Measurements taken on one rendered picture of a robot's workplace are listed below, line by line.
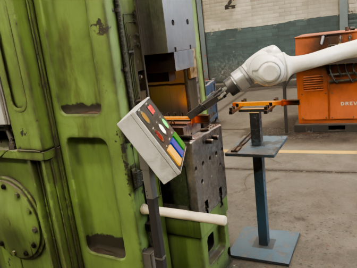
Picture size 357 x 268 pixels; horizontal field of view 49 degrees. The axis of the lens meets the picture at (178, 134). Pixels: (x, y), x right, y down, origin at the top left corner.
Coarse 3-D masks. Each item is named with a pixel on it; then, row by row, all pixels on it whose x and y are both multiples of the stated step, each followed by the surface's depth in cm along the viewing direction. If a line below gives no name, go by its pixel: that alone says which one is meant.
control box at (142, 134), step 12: (144, 108) 150; (156, 108) 167; (132, 120) 137; (144, 120) 141; (156, 120) 155; (132, 132) 138; (144, 132) 137; (168, 132) 160; (132, 144) 139; (144, 144) 139; (156, 144) 138; (168, 144) 149; (144, 156) 140; (156, 156) 139; (168, 156) 139; (156, 168) 140; (168, 168) 140; (180, 168) 143; (168, 180) 141
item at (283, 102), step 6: (234, 102) 246; (240, 102) 244; (246, 102) 241; (252, 102) 239; (258, 102) 237; (264, 102) 236; (276, 102) 233; (282, 102) 230; (288, 102) 230; (294, 102) 229
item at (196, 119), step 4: (164, 116) 220; (168, 116) 218; (172, 116) 217; (176, 116) 216; (180, 116) 215; (184, 116) 213; (196, 116) 208; (200, 116) 207; (204, 116) 206; (208, 116) 205; (192, 120) 208; (196, 120) 209; (200, 120) 207; (204, 120) 206; (208, 120) 205
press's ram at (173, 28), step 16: (144, 0) 185; (160, 0) 181; (176, 0) 192; (144, 16) 188; (160, 16) 184; (176, 16) 192; (192, 16) 207; (144, 32) 190; (160, 32) 186; (176, 32) 193; (192, 32) 207; (144, 48) 193; (160, 48) 188; (176, 48) 193
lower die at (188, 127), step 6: (168, 120) 215; (174, 120) 213; (180, 120) 211; (186, 120) 209; (174, 126) 206; (180, 126) 204; (186, 126) 204; (192, 126) 209; (198, 126) 215; (180, 132) 202; (186, 132) 204; (192, 132) 210
